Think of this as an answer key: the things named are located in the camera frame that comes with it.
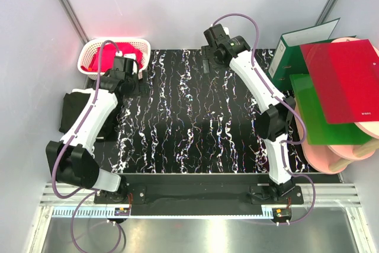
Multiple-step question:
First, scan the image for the magenta t shirt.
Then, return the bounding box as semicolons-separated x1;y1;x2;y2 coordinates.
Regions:
79;42;143;73

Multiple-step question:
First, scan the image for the purple cable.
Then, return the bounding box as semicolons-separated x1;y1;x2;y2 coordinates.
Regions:
52;40;128;252
211;12;317;226

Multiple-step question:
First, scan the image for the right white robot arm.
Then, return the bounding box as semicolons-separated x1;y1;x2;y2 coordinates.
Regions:
202;31;296;204

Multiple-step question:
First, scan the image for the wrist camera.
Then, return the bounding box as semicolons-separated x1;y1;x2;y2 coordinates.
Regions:
204;24;229;42
112;53;139;75

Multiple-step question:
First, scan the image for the green plastic folder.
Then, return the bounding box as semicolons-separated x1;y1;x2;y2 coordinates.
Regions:
290;74;372;145

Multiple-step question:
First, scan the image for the folded black t shirt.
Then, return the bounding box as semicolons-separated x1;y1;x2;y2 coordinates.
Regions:
59;92;118;140

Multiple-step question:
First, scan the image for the white plastic basket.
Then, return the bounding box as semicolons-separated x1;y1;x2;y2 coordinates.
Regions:
77;37;151;80

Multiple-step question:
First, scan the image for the red plastic folder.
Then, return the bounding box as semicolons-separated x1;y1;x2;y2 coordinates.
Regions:
300;39;378;124

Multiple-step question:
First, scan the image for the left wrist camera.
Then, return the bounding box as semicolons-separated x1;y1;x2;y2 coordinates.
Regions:
112;53;139;75

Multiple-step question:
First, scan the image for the green lever arch binder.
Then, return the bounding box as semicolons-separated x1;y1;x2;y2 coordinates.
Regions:
267;18;340;92

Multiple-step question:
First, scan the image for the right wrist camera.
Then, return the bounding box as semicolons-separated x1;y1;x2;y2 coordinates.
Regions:
204;24;229;42

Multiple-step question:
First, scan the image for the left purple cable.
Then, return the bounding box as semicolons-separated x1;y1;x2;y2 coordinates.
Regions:
52;40;128;252

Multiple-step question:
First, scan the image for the aluminium rail frame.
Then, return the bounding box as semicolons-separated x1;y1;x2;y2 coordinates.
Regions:
26;183;377;252

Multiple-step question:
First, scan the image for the pink round wooden stool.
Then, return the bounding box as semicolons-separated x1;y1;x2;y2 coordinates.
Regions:
296;37;378;174

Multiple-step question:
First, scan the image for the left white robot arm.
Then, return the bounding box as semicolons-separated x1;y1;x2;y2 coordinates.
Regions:
46;70;149;203

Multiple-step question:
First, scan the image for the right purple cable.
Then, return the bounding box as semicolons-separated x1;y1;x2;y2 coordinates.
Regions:
211;12;317;226

